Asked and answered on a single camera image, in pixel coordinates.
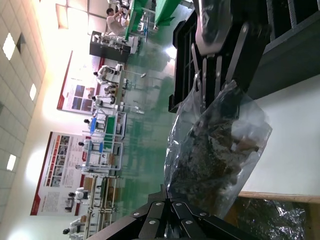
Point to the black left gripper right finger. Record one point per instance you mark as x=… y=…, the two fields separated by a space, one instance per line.
x=190 y=222

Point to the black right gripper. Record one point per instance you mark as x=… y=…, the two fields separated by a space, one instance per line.
x=212 y=25

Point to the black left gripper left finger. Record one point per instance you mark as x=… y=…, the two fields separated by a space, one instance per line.
x=147 y=220

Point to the grey anti-static bag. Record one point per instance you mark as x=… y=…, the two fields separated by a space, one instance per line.
x=250 y=120

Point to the black slotted container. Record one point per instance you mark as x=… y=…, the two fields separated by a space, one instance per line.
x=182 y=62

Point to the bagged graphics card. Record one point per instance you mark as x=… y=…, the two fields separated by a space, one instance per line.
x=275 y=220

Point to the brown cardboard box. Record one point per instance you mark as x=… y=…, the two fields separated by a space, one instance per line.
x=275 y=196

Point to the white rack with blue bin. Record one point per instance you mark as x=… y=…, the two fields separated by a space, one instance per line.
x=100 y=147

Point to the green covered table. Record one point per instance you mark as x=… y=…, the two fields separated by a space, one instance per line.
x=160 y=10

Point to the white rack with green panel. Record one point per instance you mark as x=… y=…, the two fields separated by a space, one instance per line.
x=110 y=125

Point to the long white table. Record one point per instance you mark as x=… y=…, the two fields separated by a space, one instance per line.
x=124 y=87

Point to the white robot on wheeled stand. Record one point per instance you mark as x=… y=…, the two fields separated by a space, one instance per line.
x=112 y=41

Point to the person in white shirt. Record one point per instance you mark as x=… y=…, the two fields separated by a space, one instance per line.
x=112 y=23

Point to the black cabinet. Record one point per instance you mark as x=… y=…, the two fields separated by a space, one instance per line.
x=97 y=53

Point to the square ceiling light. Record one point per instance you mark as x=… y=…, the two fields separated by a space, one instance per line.
x=11 y=162
x=33 y=92
x=8 y=46

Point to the metal frame workbench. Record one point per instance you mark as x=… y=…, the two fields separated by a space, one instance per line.
x=93 y=190
x=90 y=220

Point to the wall poster with orange tabs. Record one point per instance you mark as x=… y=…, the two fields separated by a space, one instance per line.
x=55 y=175

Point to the wall poster with dark photos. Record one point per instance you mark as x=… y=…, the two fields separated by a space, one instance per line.
x=75 y=87

